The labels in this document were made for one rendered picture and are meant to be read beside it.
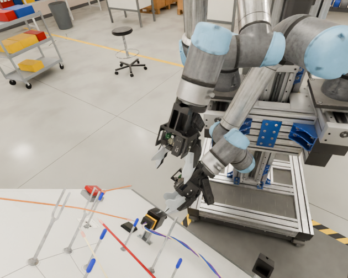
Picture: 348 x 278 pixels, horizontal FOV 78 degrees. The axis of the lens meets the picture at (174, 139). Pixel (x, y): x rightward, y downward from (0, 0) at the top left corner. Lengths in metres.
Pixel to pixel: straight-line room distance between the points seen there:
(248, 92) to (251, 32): 0.24
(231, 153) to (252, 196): 1.16
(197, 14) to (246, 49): 0.38
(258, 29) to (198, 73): 0.20
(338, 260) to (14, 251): 1.90
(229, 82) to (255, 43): 0.50
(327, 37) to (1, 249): 0.78
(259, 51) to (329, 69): 0.18
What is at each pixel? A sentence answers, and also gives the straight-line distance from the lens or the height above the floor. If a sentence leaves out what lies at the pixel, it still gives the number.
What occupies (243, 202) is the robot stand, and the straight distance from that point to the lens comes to 1.77.
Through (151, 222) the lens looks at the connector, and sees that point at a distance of 0.61.
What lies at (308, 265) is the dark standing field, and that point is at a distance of 1.94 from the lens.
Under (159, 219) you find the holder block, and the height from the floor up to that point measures 1.14.
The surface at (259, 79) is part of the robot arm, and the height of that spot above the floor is 1.36.
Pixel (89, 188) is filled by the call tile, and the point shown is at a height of 1.13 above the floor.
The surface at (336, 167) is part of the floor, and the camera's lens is 2.56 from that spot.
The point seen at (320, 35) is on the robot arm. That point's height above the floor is 1.52.
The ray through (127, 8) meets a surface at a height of 0.41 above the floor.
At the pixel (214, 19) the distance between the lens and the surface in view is 5.01.
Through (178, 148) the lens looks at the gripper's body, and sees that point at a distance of 0.47.
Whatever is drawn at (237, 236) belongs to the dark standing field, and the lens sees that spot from 1.87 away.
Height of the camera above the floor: 1.71
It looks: 43 degrees down
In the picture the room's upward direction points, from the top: 6 degrees counter-clockwise
